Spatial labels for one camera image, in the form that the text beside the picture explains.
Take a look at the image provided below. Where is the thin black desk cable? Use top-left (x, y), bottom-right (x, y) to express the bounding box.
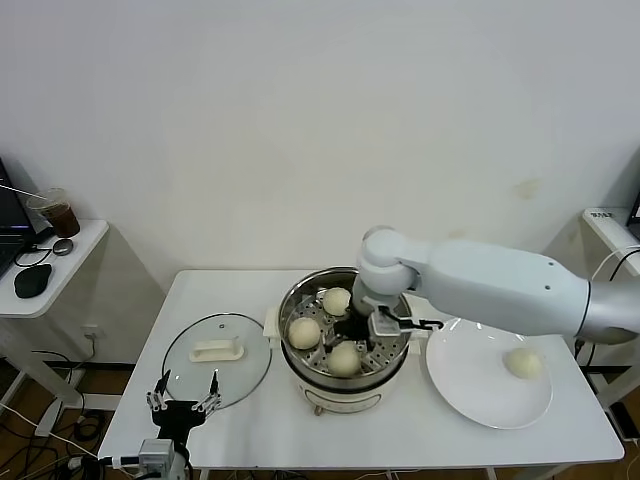
top-left (14, 243), bottom-right (56, 269)

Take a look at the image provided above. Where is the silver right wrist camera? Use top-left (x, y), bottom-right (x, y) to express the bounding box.
top-left (368, 309), bottom-right (403, 338)

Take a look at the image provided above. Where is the black right camera cable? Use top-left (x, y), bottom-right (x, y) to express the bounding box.
top-left (384, 312), bottom-right (446, 334)

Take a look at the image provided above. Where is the clear iced coffee cup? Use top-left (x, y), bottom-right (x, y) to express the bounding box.
top-left (27, 187), bottom-right (83, 239)

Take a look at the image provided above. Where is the black hanging cable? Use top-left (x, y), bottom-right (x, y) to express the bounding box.
top-left (606, 248), bottom-right (640, 284)

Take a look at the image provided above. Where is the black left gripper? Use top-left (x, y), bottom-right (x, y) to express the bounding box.
top-left (144, 368), bottom-right (223, 442)

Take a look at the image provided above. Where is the white side table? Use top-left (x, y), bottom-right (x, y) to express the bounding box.
top-left (542, 207), bottom-right (640, 281)
top-left (0, 218), bottom-right (169, 436)

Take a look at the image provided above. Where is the white round plate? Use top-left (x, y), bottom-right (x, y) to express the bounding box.
top-left (425, 315), bottom-right (555, 430)

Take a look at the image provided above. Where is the steel perforated steamer basket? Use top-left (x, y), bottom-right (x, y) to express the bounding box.
top-left (263, 268), bottom-right (429, 389)

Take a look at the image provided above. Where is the glass lid cream handle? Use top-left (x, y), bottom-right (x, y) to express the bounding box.
top-left (162, 312), bottom-right (274, 412)

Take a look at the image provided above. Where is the thin white straw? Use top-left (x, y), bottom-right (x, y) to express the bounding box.
top-left (0, 183), bottom-right (44, 199)

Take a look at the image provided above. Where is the black floor cable bundle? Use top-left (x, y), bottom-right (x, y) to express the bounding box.
top-left (0, 344), bottom-right (109, 480)

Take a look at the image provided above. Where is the black laptop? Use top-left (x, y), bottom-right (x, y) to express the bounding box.
top-left (0, 153), bottom-right (40, 281)

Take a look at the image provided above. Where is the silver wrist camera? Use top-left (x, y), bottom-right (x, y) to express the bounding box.
top-left (138, 438), bottom-right (175, 474)
top-left (368, 309), bottom-right (403, 338)

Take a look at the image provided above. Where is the cream electric pot base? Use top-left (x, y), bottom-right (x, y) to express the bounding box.
top-left (282, 349), bottom-right (401, 417)

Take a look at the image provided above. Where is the white steamed baozi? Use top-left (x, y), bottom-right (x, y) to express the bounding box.
top-left (322, 287), bottom-right (353, 316)
top-left (325, 342), bottom-right (362, 378)
top-left (502, 348), bottom-right (545, 381)
top-left (289, 317), bottom-right (321, 350)

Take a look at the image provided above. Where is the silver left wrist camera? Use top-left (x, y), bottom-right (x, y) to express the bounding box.
top-left (138, 438), bottom-right (175, 474)

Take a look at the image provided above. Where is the white hanging cable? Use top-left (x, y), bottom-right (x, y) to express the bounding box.
top-left (593, 246), bottom-right (640, 281)

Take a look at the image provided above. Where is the black computer mouse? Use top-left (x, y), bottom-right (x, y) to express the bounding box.
top-left (13, 263), bottom-right (54, 299)

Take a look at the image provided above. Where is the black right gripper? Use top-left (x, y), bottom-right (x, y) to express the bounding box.
top-left (323, 312), bottom-right (377, 355)

